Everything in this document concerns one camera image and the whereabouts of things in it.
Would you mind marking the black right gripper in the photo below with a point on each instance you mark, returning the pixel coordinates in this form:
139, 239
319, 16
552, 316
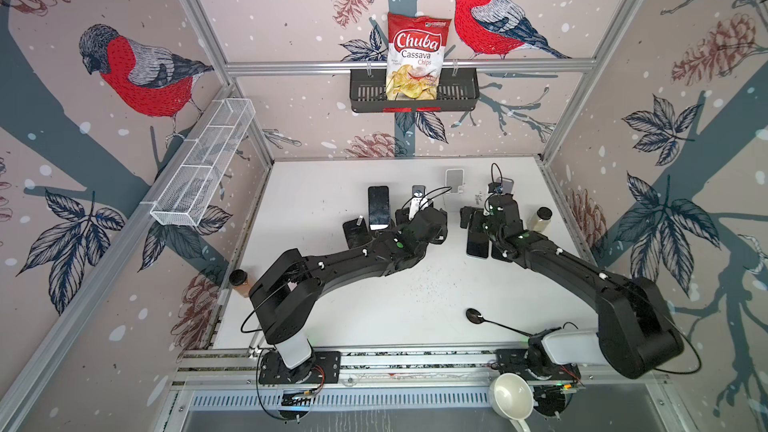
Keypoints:
464, 215

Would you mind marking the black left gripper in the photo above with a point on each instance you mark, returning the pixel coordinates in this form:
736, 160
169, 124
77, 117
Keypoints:
403, 218

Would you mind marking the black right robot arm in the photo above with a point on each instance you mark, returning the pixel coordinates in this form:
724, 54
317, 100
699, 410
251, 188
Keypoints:
635, 331

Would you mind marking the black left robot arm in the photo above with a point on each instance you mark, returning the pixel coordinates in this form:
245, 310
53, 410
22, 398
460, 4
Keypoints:
284, 296

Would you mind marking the white phone stand rear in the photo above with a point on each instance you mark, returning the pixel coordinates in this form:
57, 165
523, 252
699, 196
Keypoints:
455, 180

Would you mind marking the black phone centre with sticker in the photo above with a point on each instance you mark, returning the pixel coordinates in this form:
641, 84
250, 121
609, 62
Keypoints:
418, 191

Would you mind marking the purple round phone stand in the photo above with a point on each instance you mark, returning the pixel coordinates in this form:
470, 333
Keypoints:
508, 185

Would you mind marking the round wooden phone stand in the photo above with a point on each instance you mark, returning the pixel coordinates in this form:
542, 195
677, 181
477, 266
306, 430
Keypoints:
381, 232

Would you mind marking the black phone on wooden stand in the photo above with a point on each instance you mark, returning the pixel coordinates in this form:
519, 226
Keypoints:
379, 214

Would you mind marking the spice jar with black lid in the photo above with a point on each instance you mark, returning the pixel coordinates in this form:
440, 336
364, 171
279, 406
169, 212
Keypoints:
540, 220

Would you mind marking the black ladle spoon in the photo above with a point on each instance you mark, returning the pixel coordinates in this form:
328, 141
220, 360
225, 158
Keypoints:
475, 317

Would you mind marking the red Chuba cassava chips bag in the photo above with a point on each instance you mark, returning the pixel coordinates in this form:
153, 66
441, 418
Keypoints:
416, 49

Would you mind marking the white funnel cup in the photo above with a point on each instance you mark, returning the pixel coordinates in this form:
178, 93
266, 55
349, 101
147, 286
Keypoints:
511, 397

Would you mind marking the brown jar with black lid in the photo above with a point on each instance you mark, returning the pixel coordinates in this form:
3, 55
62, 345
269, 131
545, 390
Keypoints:
240, 282

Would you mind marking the black wire wall basket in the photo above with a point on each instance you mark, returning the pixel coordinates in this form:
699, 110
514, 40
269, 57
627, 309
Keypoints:
458, 90

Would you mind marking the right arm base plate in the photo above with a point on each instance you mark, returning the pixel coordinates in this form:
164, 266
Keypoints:
516, 361

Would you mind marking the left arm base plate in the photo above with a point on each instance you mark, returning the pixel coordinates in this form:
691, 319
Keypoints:
322, 367

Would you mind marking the white wire wall shelf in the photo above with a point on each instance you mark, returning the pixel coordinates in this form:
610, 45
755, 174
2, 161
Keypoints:
191, 189

